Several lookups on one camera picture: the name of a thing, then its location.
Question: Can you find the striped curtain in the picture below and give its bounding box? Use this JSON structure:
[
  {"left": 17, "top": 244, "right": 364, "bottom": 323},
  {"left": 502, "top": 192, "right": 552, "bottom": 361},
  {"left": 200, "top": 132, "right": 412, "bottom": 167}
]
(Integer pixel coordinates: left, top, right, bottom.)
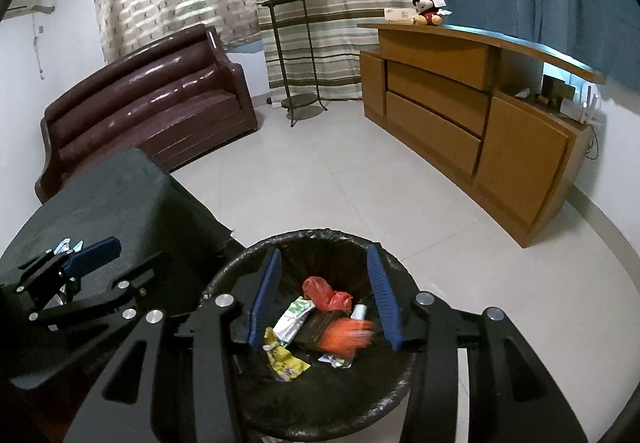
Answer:
[{"left": 243, "top": 0, "right": 423, "bottom": 102}]

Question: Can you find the black trash bin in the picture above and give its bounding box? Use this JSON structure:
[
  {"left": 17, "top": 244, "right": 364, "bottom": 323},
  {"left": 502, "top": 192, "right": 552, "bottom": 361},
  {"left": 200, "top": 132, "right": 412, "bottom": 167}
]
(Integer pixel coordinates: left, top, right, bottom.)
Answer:
[{"left": 200, "top": 229, "right": 432, "bottom": 442}]

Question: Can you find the large red plastic bag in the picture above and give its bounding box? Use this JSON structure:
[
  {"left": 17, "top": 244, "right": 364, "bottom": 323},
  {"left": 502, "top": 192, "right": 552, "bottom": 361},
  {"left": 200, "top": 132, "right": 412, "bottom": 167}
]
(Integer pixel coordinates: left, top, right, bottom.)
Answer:
[{"left": 301, "top": 276, "right": 354, "bottom": 312}]

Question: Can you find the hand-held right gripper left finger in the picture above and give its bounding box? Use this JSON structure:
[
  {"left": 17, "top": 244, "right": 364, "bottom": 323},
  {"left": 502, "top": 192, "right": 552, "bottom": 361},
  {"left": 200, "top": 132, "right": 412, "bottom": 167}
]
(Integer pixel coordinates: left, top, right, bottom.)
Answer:
[{"left": 62, "top": 248, "right": 282, "bottom": 443}]

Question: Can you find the white air conditioner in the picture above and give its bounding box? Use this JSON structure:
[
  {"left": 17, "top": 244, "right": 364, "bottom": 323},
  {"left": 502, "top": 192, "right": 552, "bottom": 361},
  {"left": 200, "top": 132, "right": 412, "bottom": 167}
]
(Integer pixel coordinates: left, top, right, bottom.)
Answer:
[{"left": 7, "top": 0, "right": 57, "bottom": 18}]

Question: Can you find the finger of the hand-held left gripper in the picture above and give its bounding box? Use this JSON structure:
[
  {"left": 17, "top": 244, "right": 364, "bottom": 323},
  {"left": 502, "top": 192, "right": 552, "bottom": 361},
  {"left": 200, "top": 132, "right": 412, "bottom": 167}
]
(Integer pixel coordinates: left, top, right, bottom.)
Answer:
[
  {"left": 29, "top": 267, "right": 172, "bottom": 330},
  {"left": 17, "top": 237, "right": 122, "bottom": 309}
]

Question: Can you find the router cable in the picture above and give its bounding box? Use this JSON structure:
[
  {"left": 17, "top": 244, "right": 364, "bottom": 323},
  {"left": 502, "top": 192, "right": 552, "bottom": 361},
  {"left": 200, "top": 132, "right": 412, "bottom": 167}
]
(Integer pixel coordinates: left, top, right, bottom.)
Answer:
[{"left": 584, "top": 123, "right": 602, "bottom": 160}]

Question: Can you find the brown leather sofa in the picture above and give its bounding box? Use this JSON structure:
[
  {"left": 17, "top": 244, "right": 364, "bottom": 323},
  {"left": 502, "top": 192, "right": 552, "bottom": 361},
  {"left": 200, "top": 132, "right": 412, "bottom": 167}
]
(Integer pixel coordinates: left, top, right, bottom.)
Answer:
[{"left": 34, "top": 23, "right": 259, "bottom": 204}]

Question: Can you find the black card box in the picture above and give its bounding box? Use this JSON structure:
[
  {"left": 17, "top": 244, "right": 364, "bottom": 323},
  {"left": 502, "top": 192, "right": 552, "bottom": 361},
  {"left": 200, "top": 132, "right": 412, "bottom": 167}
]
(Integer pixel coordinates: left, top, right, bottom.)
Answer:
[{"left": 295, "top": 310, "right": 343, "bottom": 351}]

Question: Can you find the wooden cabinet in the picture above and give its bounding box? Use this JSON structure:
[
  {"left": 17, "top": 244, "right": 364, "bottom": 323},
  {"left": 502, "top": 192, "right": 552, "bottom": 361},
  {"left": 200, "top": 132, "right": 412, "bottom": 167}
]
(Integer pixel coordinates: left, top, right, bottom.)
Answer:
[{"left": 357, "top": 20, "right": 607, "bottom": 249}]

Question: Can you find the mouse plush toy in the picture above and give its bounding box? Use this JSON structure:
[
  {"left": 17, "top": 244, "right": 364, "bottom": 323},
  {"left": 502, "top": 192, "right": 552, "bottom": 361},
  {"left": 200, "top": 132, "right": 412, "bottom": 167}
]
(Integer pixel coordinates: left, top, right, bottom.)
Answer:
[{"left": 411, "top": 0, "right": 452, "bottom": 28}]

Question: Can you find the small orange plastic bag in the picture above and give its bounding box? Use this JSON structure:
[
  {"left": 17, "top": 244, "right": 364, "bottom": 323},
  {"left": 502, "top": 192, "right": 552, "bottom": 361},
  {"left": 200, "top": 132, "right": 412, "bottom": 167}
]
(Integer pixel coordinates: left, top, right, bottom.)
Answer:
[{"left": 319, "top": 317, "right": 377, "bottom": 357}]

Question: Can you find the black metal plant stand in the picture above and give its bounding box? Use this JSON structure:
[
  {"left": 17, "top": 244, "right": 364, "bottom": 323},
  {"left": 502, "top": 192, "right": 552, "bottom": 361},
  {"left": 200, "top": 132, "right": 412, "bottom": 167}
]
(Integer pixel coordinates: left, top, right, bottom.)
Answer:
[{"left": 256, "top": 0, "right": 329, "bottom": 128}]

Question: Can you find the yellow green wrapper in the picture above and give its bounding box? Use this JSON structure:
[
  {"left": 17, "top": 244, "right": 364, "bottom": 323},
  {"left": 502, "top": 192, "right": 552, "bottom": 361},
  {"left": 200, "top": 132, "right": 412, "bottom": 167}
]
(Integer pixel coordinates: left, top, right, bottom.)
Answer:
[{"left": 262, "top": 327, "right": 312, "bottom": 382}]

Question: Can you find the white router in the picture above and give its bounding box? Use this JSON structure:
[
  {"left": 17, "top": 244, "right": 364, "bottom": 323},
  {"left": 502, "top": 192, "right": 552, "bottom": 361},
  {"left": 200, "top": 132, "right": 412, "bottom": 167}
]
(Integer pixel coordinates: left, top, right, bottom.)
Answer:
[{"left": 560, "top": 83, "right": 602, "bottom": 124}]

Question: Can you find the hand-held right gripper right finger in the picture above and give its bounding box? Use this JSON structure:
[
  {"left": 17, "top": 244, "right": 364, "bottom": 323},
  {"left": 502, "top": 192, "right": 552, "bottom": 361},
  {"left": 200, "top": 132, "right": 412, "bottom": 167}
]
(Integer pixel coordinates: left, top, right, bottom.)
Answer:
[{"left": 367, "top": 244, "right": 588, "bottom": 443}]

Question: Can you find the dark grey tablecloth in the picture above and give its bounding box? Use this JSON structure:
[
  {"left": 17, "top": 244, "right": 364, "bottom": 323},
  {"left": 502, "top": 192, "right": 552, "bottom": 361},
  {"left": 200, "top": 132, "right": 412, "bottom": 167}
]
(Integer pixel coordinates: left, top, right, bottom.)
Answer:
[{"left": 0, "top": 148, "right": 237, "bottom": 329}]

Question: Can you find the air conditioner cable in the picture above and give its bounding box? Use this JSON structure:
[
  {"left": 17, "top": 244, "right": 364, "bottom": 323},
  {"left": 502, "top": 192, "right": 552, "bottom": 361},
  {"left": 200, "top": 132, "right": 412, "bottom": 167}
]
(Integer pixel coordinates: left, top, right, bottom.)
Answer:
[{"left": 31, "top": 18, "right": 47, "bottom": 82}]

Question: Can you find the green white plastic bag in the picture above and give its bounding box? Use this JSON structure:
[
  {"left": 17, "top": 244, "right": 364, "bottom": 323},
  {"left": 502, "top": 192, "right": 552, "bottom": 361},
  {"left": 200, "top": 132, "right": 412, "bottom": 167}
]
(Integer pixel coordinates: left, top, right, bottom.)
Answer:
[{"left": 272, "top": 296, "right": 316, "bottom": 345}]

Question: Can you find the small brown box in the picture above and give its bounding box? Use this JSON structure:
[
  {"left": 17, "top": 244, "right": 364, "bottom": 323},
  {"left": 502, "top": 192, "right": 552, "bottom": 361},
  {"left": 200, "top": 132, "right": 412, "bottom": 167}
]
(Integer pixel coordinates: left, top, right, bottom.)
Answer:
[{"left": 541, "top": 74, "right": 576, "bottom": 106}]

